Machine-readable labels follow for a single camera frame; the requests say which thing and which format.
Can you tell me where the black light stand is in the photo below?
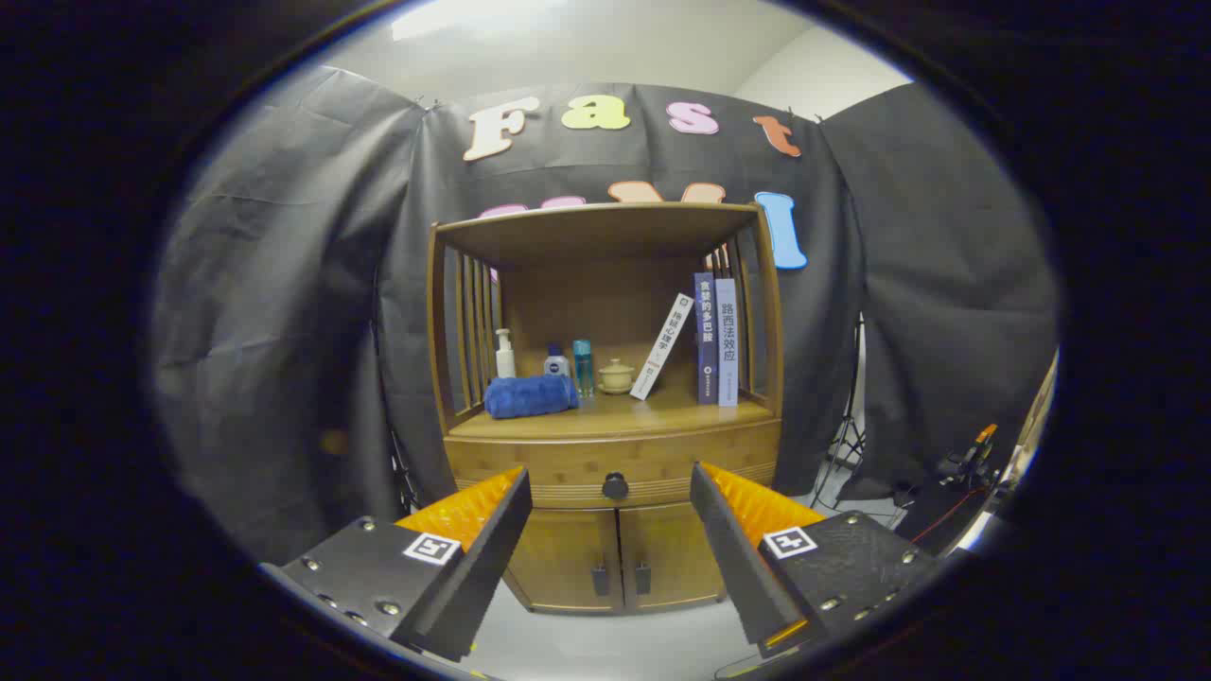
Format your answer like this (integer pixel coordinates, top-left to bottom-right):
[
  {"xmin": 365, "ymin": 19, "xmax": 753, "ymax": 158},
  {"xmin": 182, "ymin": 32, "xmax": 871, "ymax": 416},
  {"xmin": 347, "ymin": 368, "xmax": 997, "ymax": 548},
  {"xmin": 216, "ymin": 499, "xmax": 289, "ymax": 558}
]
[
  {"xmin": 390, "ymin": 430, "xmax": 422, "ymax": 516},
  {"xmin": 812, "ymin": 317, "xmax": 867, "ymax": 507}
]

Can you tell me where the wooden drawer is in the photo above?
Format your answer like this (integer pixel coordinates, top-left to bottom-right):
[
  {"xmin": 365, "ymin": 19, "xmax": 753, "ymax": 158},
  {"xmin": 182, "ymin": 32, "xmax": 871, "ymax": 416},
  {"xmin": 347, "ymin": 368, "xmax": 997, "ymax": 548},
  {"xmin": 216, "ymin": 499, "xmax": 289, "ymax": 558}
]
[{"xmin": 445, "ymin": 421, "xmax": 782, "ymax": 510}]

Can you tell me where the dark blue book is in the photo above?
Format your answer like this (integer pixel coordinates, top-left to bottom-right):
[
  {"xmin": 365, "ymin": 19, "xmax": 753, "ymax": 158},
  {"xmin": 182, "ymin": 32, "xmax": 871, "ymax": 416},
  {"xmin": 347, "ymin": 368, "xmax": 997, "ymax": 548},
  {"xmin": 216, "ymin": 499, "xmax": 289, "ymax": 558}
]
[{"xmin": 693, "ymin": 272, "xmax": 720, "ymax": 406}]

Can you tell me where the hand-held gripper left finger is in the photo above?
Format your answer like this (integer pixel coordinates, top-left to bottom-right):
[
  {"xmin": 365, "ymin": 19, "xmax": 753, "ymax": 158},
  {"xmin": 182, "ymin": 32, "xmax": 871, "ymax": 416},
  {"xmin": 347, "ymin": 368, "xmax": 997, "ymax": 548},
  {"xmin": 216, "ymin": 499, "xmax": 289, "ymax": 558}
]
[{"xmin": 260, "ymin": 465, "xmax": 534, "ymax": 663}]

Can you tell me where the red cable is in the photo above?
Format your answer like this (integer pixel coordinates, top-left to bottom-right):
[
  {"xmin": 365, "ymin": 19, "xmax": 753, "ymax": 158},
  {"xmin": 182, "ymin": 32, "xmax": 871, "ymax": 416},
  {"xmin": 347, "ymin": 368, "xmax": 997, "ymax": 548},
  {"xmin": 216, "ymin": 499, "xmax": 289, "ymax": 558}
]
[{"xmin": 908, "ymin": 487, "xmax": 990, "ymax": 545}]

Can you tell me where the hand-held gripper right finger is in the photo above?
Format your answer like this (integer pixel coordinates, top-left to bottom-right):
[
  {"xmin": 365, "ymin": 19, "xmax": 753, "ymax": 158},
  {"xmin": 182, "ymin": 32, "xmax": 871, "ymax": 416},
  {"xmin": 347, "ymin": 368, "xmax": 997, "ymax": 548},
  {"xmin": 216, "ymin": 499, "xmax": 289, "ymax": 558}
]
[{"xmin": 689, "ymin": 462, "xmax": 947, "ymax": 660}]

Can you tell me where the pale lavender book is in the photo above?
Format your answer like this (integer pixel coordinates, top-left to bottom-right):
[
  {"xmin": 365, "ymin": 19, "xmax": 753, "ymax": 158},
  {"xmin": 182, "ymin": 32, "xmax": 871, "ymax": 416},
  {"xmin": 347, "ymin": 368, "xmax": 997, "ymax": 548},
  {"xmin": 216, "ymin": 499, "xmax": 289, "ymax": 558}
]
[{"xmin": 714, "ymin": 277, "xmax": 740, "ymax": 408}]

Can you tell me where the white book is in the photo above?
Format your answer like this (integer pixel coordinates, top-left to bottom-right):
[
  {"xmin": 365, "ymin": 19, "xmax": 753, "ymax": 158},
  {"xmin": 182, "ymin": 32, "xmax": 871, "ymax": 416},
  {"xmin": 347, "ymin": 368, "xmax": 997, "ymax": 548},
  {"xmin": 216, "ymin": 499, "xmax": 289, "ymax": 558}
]
[{"xmin": 629, "ymin": 292, "xmax": 696, "ymax": 401}]

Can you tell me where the wooden cabinet door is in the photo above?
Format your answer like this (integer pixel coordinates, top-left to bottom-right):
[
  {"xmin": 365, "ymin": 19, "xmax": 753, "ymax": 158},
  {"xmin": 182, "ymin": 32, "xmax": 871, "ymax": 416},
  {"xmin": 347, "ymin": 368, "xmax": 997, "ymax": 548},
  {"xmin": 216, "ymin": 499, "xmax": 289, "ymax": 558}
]
[
  {"xmin": 504, "ymin": 506, "xmax": 625, "ymax": 614},
  {"xmin": 618, "ymin": 501, "xmax": 728, "ymax": 611}
]

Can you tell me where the wooden countertop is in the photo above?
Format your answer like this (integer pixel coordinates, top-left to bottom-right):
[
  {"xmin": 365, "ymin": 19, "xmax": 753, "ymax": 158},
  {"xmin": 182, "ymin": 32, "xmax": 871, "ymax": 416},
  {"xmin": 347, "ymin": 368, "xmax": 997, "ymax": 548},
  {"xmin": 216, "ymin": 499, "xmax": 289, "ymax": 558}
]
[{"xmin": 452, "ymin": 388, "xmax": 777, "ymax": 441}]

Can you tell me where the black and orange device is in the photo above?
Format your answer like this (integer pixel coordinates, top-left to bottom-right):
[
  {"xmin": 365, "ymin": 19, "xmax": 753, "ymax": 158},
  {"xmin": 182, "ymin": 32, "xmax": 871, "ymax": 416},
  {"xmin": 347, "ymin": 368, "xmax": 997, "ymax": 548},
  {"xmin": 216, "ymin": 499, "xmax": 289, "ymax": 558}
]
[{"xmin": 937, "ymin": 423, "xmax": 1004, "ymax": 493}]

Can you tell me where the blue folded towel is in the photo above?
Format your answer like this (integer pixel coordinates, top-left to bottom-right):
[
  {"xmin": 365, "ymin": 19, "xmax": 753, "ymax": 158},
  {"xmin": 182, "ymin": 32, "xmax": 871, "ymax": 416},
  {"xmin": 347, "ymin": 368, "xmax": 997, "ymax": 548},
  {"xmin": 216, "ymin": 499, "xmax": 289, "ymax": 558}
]
[{"xmin": 483, "ymin": 375, "xmax": 580, "ymax": 420}]

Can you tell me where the wooden cabinet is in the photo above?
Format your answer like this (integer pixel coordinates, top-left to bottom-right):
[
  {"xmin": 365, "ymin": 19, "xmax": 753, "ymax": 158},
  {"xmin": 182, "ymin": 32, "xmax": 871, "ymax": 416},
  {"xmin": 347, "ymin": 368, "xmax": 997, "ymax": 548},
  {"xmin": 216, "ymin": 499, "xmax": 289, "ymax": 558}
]
[{"xmin": 426, "ymin": 201, "xmax": 786, "ymax": 616}]

